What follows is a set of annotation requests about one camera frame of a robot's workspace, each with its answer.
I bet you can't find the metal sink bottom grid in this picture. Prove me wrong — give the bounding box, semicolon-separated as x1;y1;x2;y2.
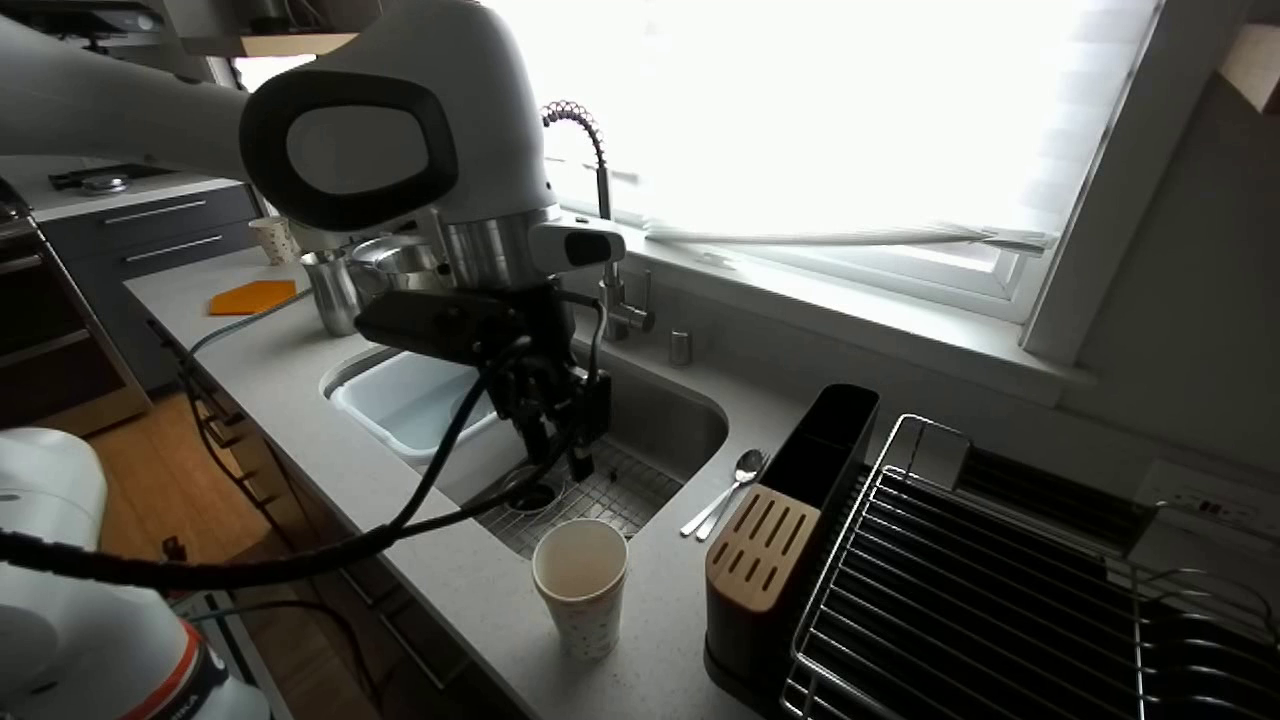
471;438;687;564

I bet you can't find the white pleated window blind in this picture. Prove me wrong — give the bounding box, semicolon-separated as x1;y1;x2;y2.
476;0;1168;260

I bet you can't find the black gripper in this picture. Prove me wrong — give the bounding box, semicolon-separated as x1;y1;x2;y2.
471;277;622;484

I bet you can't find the metal canister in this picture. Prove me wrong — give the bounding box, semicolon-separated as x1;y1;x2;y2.
296;247;363;341

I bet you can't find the black utensil caddy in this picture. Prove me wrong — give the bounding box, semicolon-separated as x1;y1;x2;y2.
700;382;884;712

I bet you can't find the grey drawer cabinet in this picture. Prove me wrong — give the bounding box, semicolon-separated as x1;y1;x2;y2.
25;177;264;402

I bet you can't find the metal spoon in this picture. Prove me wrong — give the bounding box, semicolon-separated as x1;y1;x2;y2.
677;446;771;543

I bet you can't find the flat orange pad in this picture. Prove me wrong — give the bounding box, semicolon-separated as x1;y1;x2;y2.
203;272;303;319

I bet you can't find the dark open cabinet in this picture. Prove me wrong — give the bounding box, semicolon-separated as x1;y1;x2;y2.
0;215;156;440

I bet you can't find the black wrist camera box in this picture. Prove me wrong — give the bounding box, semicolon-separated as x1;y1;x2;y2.
351;279;535;372

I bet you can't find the wooden knife block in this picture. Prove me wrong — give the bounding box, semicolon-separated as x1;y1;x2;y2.
700;481;823;616

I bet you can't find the black sink faucet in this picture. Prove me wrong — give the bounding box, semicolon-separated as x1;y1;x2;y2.
535;97;661;343

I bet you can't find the thick black cable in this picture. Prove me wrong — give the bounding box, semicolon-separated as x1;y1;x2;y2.
0;375;591;600

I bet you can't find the metal wire dish rack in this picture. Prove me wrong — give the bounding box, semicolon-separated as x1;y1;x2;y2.
776;409;1280;720

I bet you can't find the wooden shelf board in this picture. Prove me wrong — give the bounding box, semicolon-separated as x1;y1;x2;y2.
237;30;351;62

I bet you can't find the stainless steel sink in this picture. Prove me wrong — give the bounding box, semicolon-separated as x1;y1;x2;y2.
317;336;738;564

